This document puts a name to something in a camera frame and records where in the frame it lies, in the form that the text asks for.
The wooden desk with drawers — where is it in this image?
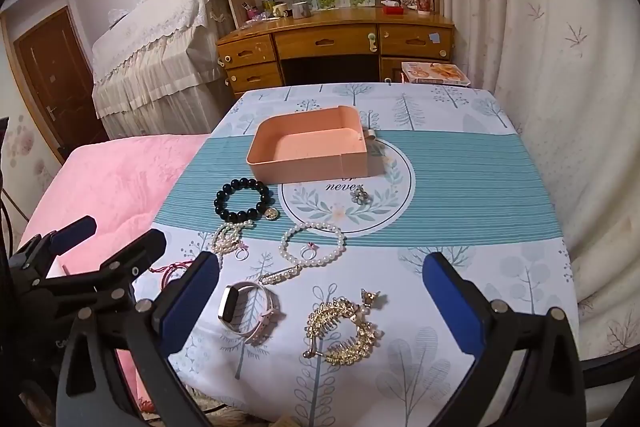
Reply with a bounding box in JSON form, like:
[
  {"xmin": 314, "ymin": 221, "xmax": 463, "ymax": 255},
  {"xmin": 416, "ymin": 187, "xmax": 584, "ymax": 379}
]
[{"xmin": 216, "ymin": 7, "xmax": 456, "ymax": 100}]

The pearl safety pin brooch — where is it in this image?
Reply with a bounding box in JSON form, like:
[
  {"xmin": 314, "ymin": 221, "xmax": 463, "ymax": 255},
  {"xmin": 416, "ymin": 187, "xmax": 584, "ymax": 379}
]
[{"xmin": 258, "ymin": 264, "xmax": 303, "ymax": 284}]

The black bead bracelet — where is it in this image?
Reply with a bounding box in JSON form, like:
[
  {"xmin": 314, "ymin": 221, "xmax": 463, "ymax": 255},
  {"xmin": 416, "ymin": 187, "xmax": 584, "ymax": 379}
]
[{"xmin": 215, "ymin": 177, "xmax": 272, "ymax": 223}]

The cream leaf print curtain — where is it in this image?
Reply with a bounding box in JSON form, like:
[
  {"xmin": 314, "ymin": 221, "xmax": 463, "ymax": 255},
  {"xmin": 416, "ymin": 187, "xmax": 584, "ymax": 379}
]
[{"xmin": 440, "ymin": 0, "xmax": 640, "ymax": 358}]

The lace cloth covered piano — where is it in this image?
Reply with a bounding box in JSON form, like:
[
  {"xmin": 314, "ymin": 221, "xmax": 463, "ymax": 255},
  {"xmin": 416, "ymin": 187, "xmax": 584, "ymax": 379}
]
[{"xmin": 91, "ymin": 0, "xmax": 236, "ymax": 140}]

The pink blanket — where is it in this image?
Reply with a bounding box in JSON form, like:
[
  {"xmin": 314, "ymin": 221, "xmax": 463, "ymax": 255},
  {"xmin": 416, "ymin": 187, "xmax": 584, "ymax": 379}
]
[{"xmin": 15, "ymin": 133, "xmax": 213, "ymax": 408}]

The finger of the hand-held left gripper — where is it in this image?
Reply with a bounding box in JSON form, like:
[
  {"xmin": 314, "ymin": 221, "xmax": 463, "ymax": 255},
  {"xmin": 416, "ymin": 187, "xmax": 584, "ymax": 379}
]
[
  {"xmin": 45, "ymin": 228, "xmax": 167, "ymax": 308},
  {"xmin": 10, "ymin": 215, "xmax": 97, "ymax": 280}
]

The red string bracelet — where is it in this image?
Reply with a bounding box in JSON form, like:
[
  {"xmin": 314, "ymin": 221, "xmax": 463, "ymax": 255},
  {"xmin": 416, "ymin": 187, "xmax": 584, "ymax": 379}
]
[{"xmin": 150, "ymin": 260, "xmax": 201, "ymax": 293}]

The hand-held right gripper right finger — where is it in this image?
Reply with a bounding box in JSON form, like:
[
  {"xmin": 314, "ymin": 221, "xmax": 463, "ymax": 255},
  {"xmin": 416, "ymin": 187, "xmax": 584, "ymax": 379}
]
[{"xmin": 421, "ymin": 251, "xmax": 587, "ymax": 427}]

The gold hair comb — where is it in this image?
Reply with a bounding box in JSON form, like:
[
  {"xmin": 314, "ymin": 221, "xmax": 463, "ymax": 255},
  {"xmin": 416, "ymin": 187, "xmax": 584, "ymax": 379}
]
[{"xmin": 302, "ymin": 298, "xmax": 385, "ymax": 365}]

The orange print flat box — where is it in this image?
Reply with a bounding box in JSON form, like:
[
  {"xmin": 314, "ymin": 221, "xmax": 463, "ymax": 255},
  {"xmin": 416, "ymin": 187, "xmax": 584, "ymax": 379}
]
[{"xmin": 400, "ymin": 61, "xmax": 472, "ymax": 86}]

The white pearl bracelet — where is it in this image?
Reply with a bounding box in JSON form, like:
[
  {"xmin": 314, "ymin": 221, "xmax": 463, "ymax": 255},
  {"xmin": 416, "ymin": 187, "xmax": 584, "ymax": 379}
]
[{"xmin": 279, "ymin": 222, "xmax": 347, "ymax": 267}]

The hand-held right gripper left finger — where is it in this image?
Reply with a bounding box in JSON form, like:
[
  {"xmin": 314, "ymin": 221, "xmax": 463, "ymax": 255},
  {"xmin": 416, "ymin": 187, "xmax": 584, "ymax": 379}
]
[{"xmin": 56, "ymin": 251, "xmax": 221, "ymax": 427}]

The pink strap smartwatch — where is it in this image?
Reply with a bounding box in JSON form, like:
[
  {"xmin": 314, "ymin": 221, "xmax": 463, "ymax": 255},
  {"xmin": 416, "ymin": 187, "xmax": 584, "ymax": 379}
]
[{"xmin": 217, "ymin": 281, "xmax": 284, "ymax": 346}]

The pink storage box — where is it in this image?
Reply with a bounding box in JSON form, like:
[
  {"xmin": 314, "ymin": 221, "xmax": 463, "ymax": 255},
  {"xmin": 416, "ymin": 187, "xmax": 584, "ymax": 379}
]
[{"xmin": 246, "ymin": 105, "xmax": 377, "ymax": 184}]

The small pearl strand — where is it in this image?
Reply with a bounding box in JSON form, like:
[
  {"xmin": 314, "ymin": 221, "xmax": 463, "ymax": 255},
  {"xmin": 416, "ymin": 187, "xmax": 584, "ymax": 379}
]
[{"xmin": 210, "ymin": 223, "xmax": 246, "ymax": 258}]

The brown wooden door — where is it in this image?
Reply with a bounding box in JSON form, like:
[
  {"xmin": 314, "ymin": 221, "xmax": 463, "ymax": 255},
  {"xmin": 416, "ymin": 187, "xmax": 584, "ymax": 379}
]
[{"xmin": 12, "ymin": 6, "xmax": 108, "ymax": 158}]

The beige fluffy rug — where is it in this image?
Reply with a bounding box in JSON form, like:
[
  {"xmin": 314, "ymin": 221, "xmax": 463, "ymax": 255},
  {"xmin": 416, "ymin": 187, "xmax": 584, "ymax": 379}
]
[{"xmin": 190, "ymin": 402, "xmax": 301, "ymax": 427}]

